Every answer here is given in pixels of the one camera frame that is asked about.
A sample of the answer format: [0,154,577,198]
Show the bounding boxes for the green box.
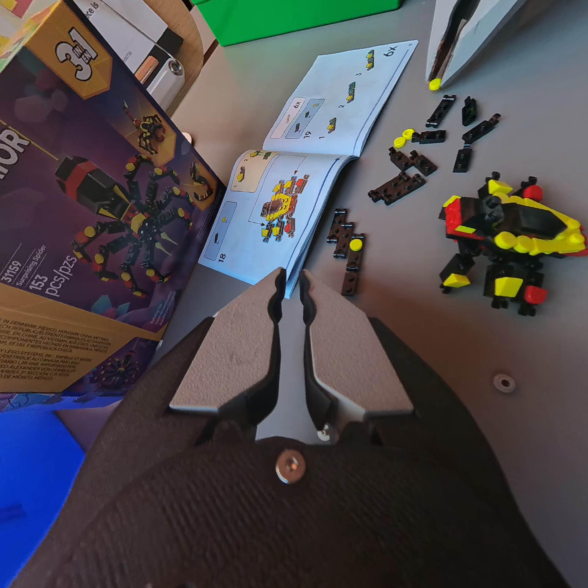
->
[190,0,406,47]

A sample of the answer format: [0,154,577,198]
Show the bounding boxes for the lego instruction booklet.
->
[198,39,420,299]

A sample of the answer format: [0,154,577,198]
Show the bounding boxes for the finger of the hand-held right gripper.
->
[425,0,467,84]
[439,0,529,90]

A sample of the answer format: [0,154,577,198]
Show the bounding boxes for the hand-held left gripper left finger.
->
[168,267,286,437]

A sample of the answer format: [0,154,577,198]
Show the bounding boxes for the scattered black lego plates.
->
[367,94,501,206]

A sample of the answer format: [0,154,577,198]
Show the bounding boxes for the yellow black red lego model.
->
[439,172,588,319]

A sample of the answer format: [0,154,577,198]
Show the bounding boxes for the white device with metal ring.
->
[73,0,186,98]

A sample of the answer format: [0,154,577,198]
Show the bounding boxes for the black lego chain with yellow tile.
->
[326,208,367,298]

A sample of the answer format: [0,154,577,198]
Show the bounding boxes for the blue plastic bin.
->
[0,393,121,588]

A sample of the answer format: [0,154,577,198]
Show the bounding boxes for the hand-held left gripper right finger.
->
[300,269,416,432]

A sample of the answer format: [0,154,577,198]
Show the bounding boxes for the purple lego set box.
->
[0,0,227,396]

